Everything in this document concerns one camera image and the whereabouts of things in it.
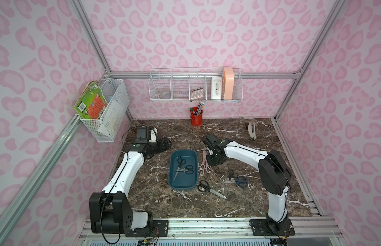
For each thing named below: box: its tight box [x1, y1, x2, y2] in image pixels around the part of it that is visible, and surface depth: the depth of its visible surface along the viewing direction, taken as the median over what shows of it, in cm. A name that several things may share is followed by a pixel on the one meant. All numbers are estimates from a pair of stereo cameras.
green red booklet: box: [73, 80, 109, 120], surface depth 73 cm
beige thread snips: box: [247, 121, 257, 140], surface depth 112 cm
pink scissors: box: [199, 145, 213, 175], surface depth 95 cm
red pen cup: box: [189, 109, 204, 127], surface depth 119 cm
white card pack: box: [210, 76, 223, 100], surface depth 95 cm
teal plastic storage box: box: [168, 149, 198, 191], surface depth 94 cm
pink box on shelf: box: [223, 67, 235, 100], surface depth 85 cm
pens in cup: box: [189, 101, 205, 116], surface depth 114 cm
